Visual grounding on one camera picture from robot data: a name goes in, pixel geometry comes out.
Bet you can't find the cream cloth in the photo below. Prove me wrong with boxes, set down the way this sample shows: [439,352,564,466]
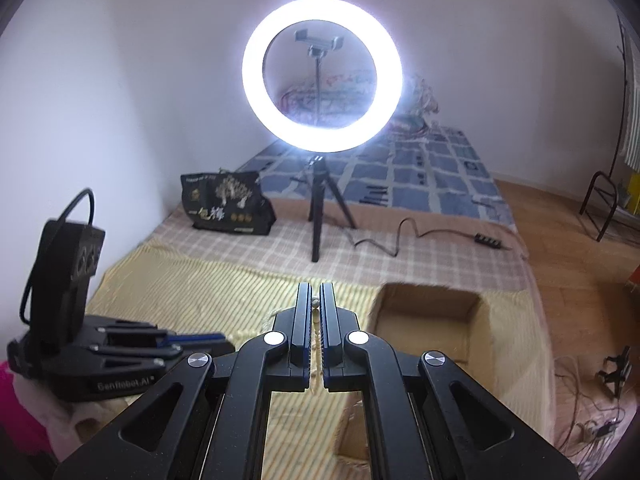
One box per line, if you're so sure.
[12,375,121,461]

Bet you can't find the brown cardboard box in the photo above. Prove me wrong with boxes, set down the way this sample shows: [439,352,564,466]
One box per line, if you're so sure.
[336,282,496,468]

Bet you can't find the black tripod stand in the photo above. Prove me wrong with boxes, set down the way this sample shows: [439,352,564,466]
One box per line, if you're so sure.
[292,55,359,264]

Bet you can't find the blue checked bedsheet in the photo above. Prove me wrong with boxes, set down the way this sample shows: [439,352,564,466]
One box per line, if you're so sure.
[235,125,516,231]

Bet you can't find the black printed bag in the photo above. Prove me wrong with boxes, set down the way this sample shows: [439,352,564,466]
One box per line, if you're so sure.
[180,170,277,237]

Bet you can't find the white bead necklace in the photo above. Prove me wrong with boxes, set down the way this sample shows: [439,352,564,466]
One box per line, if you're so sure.
[311,297,322,381]

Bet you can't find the black clamp device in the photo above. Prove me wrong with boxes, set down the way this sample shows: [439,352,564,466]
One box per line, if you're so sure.
[597,345,632,401]

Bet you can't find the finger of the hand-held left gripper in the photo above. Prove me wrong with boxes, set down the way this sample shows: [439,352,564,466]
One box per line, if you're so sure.
[75,341,237,372]
[97,325,224,348]

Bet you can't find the beige plaid blanket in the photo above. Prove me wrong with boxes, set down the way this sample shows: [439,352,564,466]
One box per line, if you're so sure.
[102,195,536,311]

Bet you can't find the striped hanging cloth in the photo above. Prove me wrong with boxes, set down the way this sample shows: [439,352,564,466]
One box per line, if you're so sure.
[619,22,640,172]

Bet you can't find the grey phone holder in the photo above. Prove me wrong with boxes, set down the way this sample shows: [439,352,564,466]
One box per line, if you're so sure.
[294,27,344,61]

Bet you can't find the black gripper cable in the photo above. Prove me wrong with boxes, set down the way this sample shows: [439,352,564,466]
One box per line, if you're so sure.
[20,187,96,326]

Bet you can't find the black metal rack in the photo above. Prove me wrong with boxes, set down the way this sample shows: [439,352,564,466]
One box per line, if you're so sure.
[580,170,640,244]

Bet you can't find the white power strip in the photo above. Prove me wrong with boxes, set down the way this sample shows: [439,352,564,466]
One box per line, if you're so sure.
[575,421,618,442]

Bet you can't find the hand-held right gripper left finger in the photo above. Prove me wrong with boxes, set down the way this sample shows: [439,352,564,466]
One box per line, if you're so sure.
[50,282,315,480]

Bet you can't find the yellow striped blanket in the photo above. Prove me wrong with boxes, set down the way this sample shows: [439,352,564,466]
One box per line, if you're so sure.
[85,240,556,480]

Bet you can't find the white ring light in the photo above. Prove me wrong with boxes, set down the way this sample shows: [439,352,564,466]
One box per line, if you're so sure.
[241,0,403,153]

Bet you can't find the pink cloth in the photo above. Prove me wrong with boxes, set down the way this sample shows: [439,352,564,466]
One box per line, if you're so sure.
[0,360,46,442]

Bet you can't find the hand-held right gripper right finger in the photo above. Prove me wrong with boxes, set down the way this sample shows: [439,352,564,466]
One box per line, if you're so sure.
[319,282,592,480]

